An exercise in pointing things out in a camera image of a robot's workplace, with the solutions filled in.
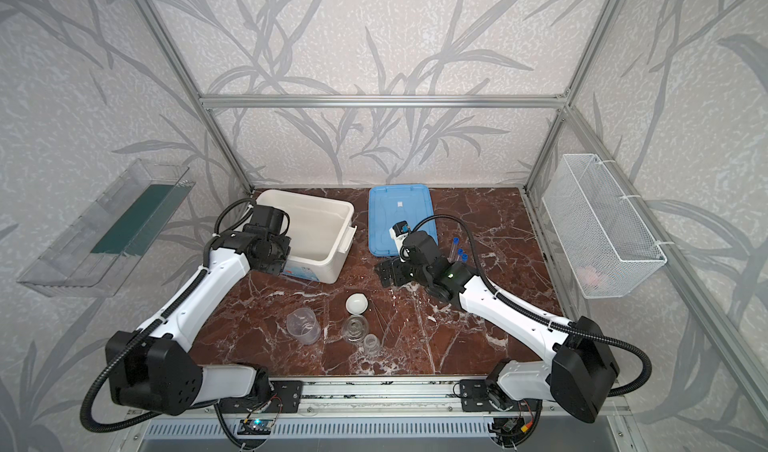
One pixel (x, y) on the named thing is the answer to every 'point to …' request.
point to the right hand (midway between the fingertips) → (390, 253)
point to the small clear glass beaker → (371, 344)
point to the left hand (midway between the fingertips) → (294, 239)
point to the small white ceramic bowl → (356, 303)
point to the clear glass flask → (355, 329)
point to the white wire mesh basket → (604, 240)
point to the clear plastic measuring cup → (303, 326)
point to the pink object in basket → (589, 277)
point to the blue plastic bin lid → (393, 203)
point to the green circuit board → (255, 427)
